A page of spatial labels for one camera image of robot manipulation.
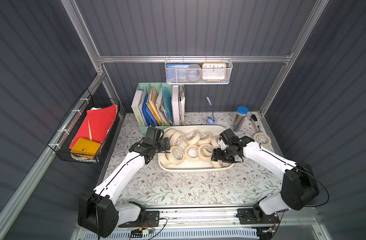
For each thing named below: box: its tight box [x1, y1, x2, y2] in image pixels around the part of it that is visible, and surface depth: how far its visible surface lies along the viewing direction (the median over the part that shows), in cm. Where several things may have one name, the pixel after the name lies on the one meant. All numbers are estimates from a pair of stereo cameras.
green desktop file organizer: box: [137, 82, 186, 135], surface depth 101 cm
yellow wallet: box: [70, 137, 102, 156], surface depth 66 cm
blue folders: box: [142, 93, 159, 127], surface depth 98 cm
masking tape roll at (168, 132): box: [163, 128, 178, 140], surface depth 97 cm
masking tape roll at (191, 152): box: [184, 144, 200, 162], surface depth 98 cm
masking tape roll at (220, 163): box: [212, 160, 233, 169], surface depth 86 cm
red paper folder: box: [69, 104, 118, 149], surface depth 76 cm
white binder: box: [172, 85, 180, 126], surface depth 98 cm
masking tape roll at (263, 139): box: [253, 132, 272, 147], surface depth 104 cm
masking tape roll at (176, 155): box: [167, 146, 186, 165], surface depth 93 cm
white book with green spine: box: [131, 89, 146, 127], surface depth 95 cm
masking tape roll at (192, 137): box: [184, 129, 201, 146], surface depth 101 cm
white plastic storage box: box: [158, 126, 235, 172], surface depth 95 cm
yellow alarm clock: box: [201, 63, 227, 82], surface depth 90 cm
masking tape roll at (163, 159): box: [159, 153, 171, 166], surface depth 86 cm
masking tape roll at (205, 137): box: [197, 131, 212, 146], surface depth 99 cm
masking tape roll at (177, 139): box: [169, 130, 185, 147], surface depth 96 cm
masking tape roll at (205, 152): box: [198, 143, 214, 163], surface depth 95 cm
